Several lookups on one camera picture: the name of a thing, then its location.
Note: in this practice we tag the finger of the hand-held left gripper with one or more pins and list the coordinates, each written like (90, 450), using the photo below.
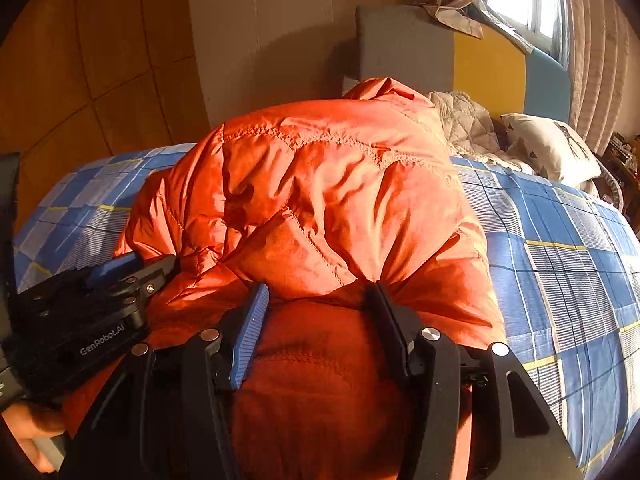
(115, 266)
(152, 275)

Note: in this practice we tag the white quilted blanket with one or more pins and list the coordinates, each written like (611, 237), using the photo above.
(465, 120)

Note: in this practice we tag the wooden wardrobe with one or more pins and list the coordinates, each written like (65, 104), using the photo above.
(100, 60)

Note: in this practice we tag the bed with blue plaid sheet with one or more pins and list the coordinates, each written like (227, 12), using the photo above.
(550, 270)

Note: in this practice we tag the cluttered wooden desk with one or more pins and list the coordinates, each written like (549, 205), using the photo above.
(625, 155)

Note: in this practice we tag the white printed pillow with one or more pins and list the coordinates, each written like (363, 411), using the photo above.
(550, 147)

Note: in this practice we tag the orange puffer jacket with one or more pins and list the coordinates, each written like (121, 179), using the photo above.
(325, 185)

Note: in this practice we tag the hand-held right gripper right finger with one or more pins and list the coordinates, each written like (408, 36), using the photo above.
(395, 330)

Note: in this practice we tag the person's left hand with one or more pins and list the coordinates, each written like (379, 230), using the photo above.
(22, 425)

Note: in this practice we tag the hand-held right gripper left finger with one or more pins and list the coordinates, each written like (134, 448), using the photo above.
(247, 335)

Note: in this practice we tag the beige patterned curtain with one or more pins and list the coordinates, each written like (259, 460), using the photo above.
(600, 50)

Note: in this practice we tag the grey yellow blue headboard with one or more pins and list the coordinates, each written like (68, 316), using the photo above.
(400, 45)

